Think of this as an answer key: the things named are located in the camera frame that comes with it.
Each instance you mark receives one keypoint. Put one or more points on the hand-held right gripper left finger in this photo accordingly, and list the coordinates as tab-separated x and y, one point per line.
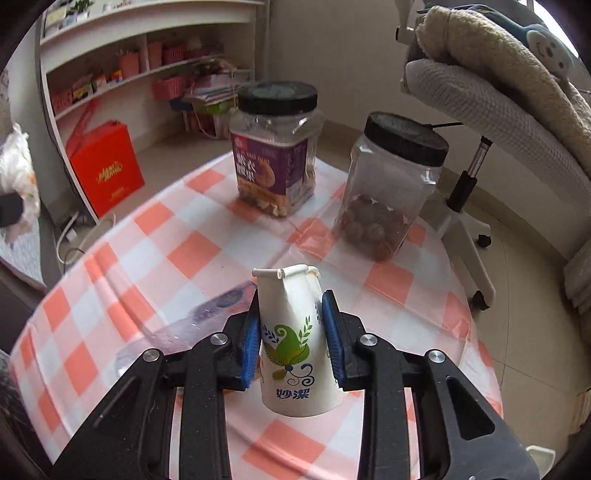
249	350

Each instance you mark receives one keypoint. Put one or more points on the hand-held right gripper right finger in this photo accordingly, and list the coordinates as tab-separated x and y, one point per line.
332	346

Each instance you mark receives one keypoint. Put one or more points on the white paper cup leaf print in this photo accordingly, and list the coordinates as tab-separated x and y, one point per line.
291	323

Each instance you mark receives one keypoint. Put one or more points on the crushed clear plastic bottle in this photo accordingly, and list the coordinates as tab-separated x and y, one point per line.
184	327

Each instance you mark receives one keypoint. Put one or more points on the orange white checked tablecloth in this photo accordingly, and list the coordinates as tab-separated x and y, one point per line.
184	230

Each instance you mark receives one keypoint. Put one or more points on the clear plastic nut jar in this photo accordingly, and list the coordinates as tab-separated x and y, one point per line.
388	184

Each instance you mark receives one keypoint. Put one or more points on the purple label plastic jar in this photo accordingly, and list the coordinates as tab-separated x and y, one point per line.
272	166

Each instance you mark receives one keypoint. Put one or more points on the orange gift box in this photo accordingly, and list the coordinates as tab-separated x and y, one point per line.
106	170

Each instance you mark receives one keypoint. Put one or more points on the grey patterned mat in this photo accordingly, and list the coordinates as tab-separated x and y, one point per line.
18	258

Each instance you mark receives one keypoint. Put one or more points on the pile of papers and packets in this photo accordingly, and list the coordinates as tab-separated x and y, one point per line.
212	101

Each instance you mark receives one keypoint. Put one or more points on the beige folded bedding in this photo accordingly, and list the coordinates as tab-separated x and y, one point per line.
579	277

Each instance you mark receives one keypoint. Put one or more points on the pink storage basket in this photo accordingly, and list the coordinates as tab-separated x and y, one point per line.
173	54
168	87
129	64

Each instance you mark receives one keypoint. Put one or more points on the flat red box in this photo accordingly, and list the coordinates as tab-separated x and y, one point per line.
81	124

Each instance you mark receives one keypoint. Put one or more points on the white office chair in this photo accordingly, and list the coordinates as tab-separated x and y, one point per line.
461	92

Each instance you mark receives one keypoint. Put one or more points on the white shelf unit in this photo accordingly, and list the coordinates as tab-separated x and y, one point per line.
138	74

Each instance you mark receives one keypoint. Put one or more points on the white plastic bag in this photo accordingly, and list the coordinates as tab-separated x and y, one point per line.
18	161

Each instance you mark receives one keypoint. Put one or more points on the beige fleece blanket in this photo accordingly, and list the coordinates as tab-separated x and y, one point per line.
485	46

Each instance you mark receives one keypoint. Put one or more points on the blue plush toy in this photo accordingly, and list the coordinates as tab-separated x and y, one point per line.
549	50

